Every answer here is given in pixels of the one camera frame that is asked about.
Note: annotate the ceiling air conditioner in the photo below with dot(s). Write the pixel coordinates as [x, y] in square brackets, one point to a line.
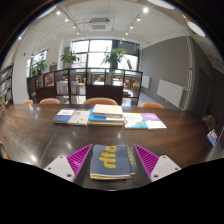
[100, 24]

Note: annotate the medium potted green plant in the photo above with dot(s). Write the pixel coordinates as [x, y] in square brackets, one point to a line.
[70, 58]

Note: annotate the ceiling spot lights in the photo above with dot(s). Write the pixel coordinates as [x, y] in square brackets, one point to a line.
[145, 10]

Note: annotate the dark wooden shelf unit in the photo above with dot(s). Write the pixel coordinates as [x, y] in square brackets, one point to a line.
[103, 90]

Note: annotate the white and teal magazine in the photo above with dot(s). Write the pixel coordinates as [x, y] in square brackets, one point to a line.
[134, 120]

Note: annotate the purple magazine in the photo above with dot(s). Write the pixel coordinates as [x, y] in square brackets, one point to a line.
[153, 120]

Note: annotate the wall bookshelf with books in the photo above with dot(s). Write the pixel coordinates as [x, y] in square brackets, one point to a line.
[6, 86]

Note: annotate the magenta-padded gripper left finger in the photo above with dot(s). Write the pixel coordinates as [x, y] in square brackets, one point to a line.
[60, 167]

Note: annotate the dark blue book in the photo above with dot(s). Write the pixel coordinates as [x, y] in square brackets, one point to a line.
[64, 115]

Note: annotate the large blue-covered book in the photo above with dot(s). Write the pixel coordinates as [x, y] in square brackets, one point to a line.
[96, 119]

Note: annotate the grey towel with yellow letters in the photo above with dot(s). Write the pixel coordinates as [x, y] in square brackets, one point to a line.
[110, 161]

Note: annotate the blue card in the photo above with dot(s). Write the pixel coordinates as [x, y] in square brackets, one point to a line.
[212, 137]

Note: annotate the white wall radiator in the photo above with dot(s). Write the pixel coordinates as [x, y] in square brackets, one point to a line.
[170, 91]

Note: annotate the thick cream book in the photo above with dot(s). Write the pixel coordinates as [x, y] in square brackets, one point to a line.
[107, 110]

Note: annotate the white book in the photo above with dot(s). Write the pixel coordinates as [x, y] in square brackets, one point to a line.
[79, 118]

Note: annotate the small potted green plant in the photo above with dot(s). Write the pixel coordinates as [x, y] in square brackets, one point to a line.
[40, 67]

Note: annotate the large potted green plant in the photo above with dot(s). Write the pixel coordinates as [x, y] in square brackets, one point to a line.
[115, 56]

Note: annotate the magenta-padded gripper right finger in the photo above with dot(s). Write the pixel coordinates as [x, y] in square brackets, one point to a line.
[163, 166]

